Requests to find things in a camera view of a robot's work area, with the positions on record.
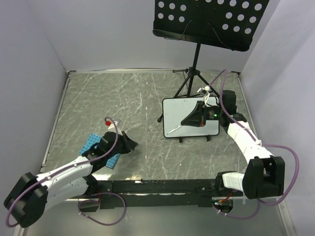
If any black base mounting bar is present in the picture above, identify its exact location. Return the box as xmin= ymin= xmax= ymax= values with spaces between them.
xmin=76 ymin=179 xmax=243 ymax=207

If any white blue whiteboard marker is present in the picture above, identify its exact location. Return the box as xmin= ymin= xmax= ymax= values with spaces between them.
xmin=167 ymin=125 xmax=182 ymax=135

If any black perforated music stand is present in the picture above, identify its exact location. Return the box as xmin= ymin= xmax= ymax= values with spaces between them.
xmin=152 ymin=0 xmax=270 ymax=123

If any blue studded building plate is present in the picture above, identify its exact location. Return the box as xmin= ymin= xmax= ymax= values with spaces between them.
xmin=78 ymin=133 xmax=123 ymax=170

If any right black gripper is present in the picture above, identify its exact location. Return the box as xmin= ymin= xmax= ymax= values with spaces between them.
xmin=181 ymin=101 xmax=224 ymax=127

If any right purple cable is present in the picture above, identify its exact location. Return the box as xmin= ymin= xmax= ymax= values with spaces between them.
xmin=208 ymin=68 xmax=300 ymax=219

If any black whiteboard easel stand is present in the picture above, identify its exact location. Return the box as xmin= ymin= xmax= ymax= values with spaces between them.
xmin=178 ymin=135 xmax=212 ymax=143

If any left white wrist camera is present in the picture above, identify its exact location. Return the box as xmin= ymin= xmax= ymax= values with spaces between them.
xmin=104 ymin=118 xmax=123 ymax=136

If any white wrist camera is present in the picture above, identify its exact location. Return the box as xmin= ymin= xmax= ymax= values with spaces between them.
xmin=104 ymin=118 xmax=123 ymax=136
xmin=197 ymin=86 xmax=210 ymax=104

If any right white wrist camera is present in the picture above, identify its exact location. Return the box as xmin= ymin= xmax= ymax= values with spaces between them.
xmin=197 ymin=86 xmax=210 ymax=104

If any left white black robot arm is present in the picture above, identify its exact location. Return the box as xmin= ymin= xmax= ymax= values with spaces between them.
xmin=3 ymin=132 xmax=138 ymax=228

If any white board with black frame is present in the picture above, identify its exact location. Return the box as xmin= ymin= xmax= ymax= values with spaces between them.
xmin=162 ymin=97 xmax=220 ymax=139

